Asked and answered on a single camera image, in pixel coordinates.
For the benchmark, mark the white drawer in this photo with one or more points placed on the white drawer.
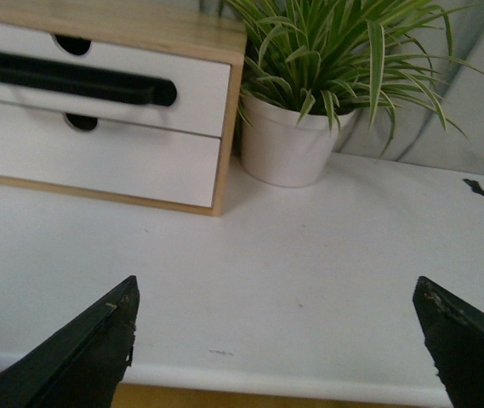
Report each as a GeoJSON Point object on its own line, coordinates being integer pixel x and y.
{"type": "Point", "coordinates": [144, 162]}
{"type": "Point", "coordinates": [201, 86]}

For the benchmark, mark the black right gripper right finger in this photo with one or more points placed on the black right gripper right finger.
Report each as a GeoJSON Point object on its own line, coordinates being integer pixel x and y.
{"type": "Point", "coordinates": [454, 336]}

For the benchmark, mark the black tape scrap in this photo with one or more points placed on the black tape scrap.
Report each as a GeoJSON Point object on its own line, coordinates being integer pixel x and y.
{"type": "Point", "coordinates": [474, 186]}

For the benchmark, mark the white plant pot right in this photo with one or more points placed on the white plant pot right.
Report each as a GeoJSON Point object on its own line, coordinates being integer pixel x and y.
{"type": "Point", "coordinates": [282, 148]}

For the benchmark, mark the wooden drawer cabinet frame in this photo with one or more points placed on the wooden drawer cabinet frame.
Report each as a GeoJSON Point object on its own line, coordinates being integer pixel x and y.
{"type": "Point", "coordinates": [145, 25]}

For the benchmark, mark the black drawer handle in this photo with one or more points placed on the black drawer handle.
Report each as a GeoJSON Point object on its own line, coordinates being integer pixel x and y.
{"type": "Point", "coordinates": [86, 81]}

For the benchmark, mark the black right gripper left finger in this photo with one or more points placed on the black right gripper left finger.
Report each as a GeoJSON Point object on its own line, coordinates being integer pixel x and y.
{"type": "Point", "coordinates": [83, 362]}

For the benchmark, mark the green spider plant right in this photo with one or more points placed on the green spider plant right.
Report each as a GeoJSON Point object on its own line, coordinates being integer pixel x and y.
{"type": "Point", "coordinates": [329, 58]}

